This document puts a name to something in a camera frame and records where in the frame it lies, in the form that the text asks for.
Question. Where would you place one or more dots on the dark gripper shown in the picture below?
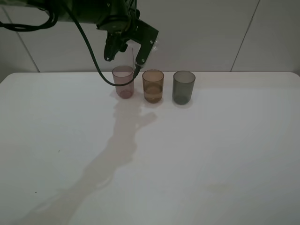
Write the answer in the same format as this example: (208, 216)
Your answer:
(120, 28)

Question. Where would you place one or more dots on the clear plastic water bottle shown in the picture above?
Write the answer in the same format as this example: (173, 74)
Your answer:
(155, 45)

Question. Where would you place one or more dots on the dark robot arm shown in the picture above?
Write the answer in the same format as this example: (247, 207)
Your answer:
(81, 11)

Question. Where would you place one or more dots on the pink translucent cup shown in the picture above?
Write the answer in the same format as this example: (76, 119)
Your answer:
(122, 75)

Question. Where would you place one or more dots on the amber translucent cup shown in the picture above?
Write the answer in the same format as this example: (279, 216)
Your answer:
(153, 81)

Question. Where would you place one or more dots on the grey translucent cup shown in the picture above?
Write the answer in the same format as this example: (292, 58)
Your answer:
(183, 84)

